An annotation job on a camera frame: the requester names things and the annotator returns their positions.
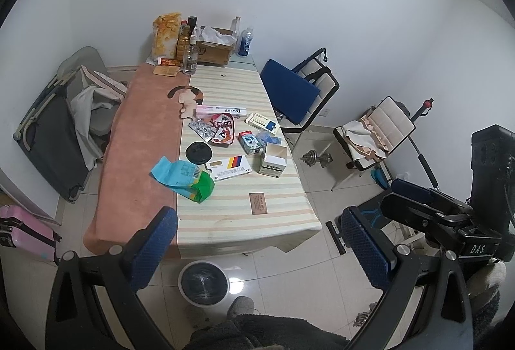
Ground blue green snack bag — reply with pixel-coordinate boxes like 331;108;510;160
150;156;215;203

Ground black round lid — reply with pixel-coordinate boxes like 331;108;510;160
185;142;213;165

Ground white box coloured stripes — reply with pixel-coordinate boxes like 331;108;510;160
204;156;252;182

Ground white carton box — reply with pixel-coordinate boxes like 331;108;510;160
258;143;287;178

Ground red blue milk carton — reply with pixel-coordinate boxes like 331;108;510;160
238;130;262;156

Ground white blue medicine box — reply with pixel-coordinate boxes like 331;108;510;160
244;113;278;135

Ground white round trash bin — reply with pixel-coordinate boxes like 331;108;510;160
177;260;229;308

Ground white padded chair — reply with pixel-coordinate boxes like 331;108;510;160
331;96;416;190

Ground pink suitcase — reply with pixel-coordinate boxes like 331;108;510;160
0;204;61;265

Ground metal dumbbell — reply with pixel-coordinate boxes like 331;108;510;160
300;149;333;168

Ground pink terry table cloth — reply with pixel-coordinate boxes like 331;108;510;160
83;64;189;255

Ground striped cream table cloth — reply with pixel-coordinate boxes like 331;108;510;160
176;66;321;259

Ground silver pill blister pack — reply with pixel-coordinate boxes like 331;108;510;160
188;119;217;142

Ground blue cushion folding chair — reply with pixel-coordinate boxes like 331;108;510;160
260;48;340;134

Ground blue plastic wrapper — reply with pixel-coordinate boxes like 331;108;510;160
256;130;282;148

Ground red white snack wrapper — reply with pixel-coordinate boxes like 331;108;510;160
211;113;235;147

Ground pink white toothpaste box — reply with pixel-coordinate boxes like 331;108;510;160
195;105;247;120

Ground brown cardboard box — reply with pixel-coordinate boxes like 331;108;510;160
196;25;236;67

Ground amber glass bottle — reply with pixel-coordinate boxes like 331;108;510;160
175;20;189;63

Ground blue label water bottle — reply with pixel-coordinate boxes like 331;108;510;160
237;26;254;57

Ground yellow chips bag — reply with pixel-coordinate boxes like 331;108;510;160
152;12;182;60

